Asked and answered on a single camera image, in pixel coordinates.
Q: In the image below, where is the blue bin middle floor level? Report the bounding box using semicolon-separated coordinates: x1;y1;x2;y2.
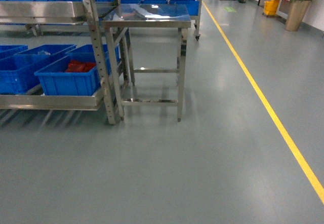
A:
1;44;76;94

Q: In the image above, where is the stainless steel flow rack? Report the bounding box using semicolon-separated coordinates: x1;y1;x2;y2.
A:
1;0;125;125

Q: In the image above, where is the blue bin with red parts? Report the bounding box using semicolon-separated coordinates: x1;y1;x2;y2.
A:
34;44;121;97

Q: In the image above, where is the blue bin far left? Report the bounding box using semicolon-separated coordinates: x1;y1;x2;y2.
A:
0;45;28;59

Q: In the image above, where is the yellow mop bucket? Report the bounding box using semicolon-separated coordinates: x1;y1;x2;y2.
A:
263;0;280;16

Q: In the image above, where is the stainless steel side table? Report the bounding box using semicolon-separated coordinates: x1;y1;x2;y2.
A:
102;4;191;121

